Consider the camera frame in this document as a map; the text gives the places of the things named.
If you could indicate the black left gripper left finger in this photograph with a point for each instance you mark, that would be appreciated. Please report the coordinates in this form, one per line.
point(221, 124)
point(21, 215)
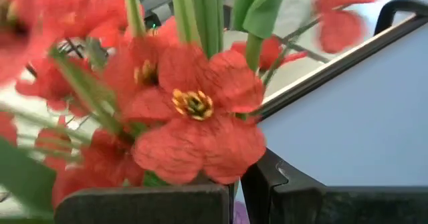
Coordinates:
point(150, 207)

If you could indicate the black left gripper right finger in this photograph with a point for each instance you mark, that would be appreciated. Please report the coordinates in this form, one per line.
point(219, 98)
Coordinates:
point(334, 207)

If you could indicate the red flower spray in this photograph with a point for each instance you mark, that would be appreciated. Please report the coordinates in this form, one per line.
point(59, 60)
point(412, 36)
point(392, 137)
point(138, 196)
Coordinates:
point(67, 10)
point(197, 143)

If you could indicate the purple ribbed vase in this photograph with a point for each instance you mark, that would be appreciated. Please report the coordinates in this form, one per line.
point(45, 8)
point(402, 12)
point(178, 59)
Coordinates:
point(241, 215)

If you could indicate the blue-grey table mat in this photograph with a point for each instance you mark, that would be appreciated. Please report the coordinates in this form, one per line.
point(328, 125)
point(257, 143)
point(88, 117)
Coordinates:
point(351, 117)

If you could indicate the black metal table frame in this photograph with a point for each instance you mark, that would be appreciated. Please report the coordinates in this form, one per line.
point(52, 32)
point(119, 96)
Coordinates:
point(334, 68)

